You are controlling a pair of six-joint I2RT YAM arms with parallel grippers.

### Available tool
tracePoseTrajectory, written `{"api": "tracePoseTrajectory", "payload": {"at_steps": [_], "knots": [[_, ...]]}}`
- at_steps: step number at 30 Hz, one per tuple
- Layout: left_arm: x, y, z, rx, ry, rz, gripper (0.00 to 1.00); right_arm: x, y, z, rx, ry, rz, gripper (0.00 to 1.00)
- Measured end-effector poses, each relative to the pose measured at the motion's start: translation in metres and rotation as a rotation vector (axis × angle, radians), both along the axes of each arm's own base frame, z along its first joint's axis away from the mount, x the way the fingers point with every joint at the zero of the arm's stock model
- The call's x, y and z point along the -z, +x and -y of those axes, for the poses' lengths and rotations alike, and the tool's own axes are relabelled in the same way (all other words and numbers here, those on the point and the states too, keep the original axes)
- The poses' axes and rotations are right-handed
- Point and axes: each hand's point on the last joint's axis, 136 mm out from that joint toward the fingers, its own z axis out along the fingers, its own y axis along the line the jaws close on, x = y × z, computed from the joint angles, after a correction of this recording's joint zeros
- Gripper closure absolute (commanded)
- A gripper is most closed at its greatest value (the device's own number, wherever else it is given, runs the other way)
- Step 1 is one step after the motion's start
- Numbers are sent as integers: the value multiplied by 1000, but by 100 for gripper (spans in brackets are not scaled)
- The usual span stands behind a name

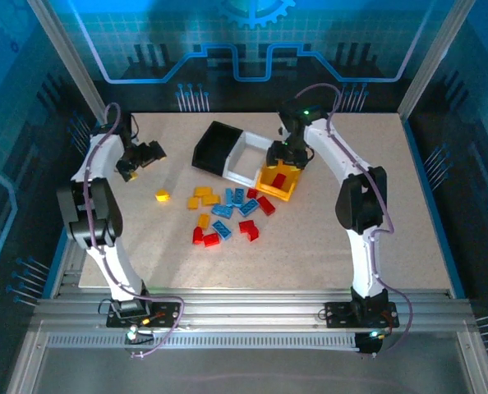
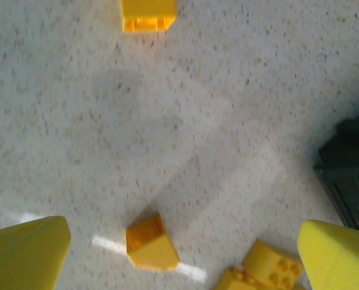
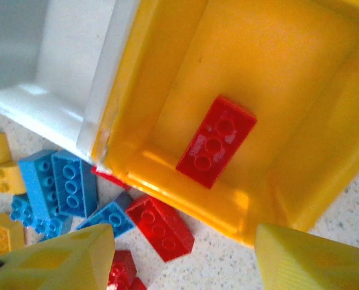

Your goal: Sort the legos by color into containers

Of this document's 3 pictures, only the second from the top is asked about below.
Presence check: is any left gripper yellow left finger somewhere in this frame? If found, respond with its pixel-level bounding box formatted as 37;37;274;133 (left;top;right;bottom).
0;215;72;290

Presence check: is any yellow lego brick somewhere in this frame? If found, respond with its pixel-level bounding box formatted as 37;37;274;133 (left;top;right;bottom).
241;239;304;289
214;267;289;290
125;214;181;273
120;0;178;33

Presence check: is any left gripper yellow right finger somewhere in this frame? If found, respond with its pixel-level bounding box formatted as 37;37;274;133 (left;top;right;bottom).
297;219;359;290

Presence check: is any black plastic bin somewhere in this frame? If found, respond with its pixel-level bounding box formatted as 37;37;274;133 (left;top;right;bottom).
314;113;359;235

